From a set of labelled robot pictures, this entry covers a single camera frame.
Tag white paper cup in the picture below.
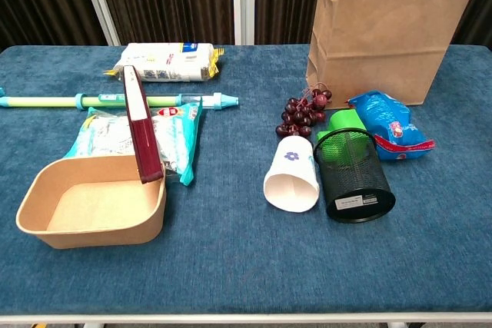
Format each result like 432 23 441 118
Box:
263 135 320 214

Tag purple grape bunch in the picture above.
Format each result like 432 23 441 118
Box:
274 82 333 139

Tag green plastic cup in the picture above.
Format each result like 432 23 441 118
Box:
315 109 377 167

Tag black mesh pen holder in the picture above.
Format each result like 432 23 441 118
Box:
313 128 397 224

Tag blue snack bag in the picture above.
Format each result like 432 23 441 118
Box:
344 89 436 162

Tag brown paper bag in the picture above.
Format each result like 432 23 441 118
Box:
305 0 492 108

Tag teal white snack packet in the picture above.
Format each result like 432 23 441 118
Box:
64 98 204 187

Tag white snack packet yellow ends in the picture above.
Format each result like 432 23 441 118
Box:
102 41 225 83

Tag blue fabric table cover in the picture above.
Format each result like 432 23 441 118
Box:
0 44 492 316

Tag brown paper food bowl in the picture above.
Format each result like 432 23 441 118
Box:
15 154 168 250

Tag teal green water pump toy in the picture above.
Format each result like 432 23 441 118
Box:
0 88 240 112

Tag white table frame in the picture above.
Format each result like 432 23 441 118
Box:
0 312 492 328

